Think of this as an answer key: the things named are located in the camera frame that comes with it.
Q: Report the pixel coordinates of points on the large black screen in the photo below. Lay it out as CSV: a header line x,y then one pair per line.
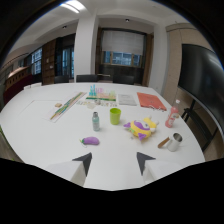
x,y
202,81

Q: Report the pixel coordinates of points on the purple eggplant toy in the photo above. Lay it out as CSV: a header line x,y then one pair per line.
x,y
90,141

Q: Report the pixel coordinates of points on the white window blind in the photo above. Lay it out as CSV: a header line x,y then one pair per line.
x,y
123,42

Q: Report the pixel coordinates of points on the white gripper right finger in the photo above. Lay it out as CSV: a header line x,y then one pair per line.
x,y
152,168

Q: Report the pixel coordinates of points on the black screen stand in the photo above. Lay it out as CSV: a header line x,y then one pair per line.
x,y
196,123

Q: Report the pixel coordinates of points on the small wooden block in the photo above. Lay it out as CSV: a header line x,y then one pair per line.
x,y
58,105

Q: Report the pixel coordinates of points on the ceiling light panel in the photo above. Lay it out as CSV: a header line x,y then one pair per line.
x,y
73,6

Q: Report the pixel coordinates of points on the wooden bookshelf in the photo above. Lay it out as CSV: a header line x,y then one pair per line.
x,y
48,61

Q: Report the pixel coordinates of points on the orange red paper sheet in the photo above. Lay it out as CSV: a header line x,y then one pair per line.
x,y
150,100

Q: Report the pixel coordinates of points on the pink drink bottle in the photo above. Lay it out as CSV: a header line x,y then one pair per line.
x,y
172,116

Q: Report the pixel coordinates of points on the small grey-green bottle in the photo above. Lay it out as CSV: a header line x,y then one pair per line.
x,y
96,122

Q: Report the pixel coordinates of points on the black office chair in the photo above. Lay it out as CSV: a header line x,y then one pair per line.
x,y
87,78
61,79
123,79

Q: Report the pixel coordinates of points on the green plastic cup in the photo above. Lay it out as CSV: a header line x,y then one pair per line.
x,y
115,116

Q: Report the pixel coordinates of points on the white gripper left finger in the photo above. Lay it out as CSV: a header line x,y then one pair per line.
x,y
71,169

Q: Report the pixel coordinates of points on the grey printed sheet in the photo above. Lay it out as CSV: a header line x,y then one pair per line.
x,y
127,99

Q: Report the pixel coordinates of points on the yellow purple plush fish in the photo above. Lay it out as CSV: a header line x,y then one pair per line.
x,y
141,128

